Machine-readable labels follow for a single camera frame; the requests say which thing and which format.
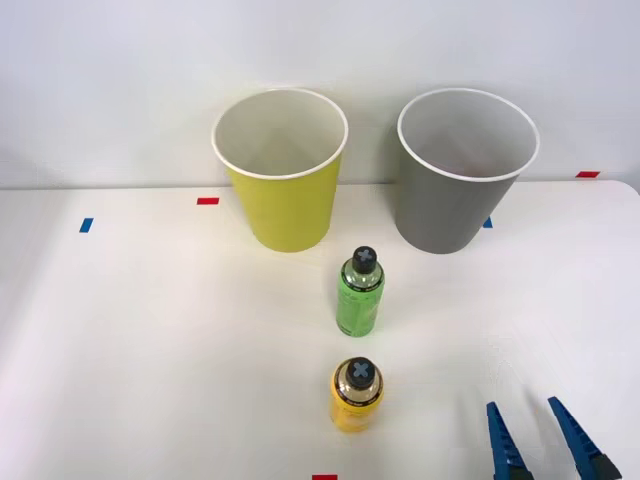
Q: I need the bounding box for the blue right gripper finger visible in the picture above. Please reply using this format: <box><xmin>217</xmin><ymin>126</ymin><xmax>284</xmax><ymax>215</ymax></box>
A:
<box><xmin>486</xmin><ymin>401</ymin><xmax>527</xmax><ymax>480</ymax></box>
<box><xmin>546</xmin><ymin>396</ymin><xmax>623</xmax><ymax>480</ymax></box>

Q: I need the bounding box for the green plastic bottle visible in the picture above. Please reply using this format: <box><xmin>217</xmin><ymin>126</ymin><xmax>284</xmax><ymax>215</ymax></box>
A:
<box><xmin>335</xmin><ymin>245</ymin><xmax>388</xmax><ymax>339</ymax></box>

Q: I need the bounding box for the grey plastic waste bin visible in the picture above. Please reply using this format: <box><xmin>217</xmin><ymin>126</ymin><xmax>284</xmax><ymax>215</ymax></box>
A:
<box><xmin>396</xmin><ymin>87</ymin><xmax>542</xmax><ymax>256</ymax></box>

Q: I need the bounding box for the yellow plastic bottle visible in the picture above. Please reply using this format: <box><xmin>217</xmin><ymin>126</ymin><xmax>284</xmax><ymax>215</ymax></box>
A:
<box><xmin>328</xmin><ymin>356</ymin><xmax>386</xmax><ymax>436</ymax></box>

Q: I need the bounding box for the yellow-green plastic waste bin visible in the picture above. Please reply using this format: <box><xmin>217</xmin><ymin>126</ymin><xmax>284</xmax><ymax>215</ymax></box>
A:
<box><xmin>210</xmin><ymin>87</ymin><xmax>350</xmax><ymax>254</ymax></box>

